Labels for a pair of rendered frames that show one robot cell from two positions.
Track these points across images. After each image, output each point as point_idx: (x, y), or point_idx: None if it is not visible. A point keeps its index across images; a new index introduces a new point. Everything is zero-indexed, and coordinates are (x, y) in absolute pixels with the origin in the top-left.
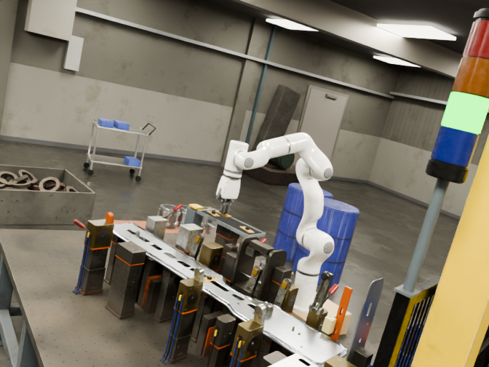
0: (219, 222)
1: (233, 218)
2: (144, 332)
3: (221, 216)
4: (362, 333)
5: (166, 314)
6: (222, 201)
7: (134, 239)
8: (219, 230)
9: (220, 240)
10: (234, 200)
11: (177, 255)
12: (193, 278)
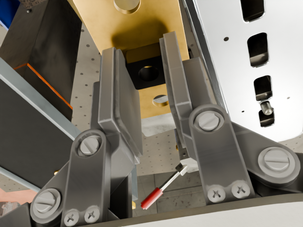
0: (71, 129)
1: (0, 170)
2: None
3: (48, 171)
4: None
5: None
6: (259, 153)
7: (287, 85)
8: (62, 111)
9: (55, 78)
10: (19, 215)
11: (222, 3)
12: None
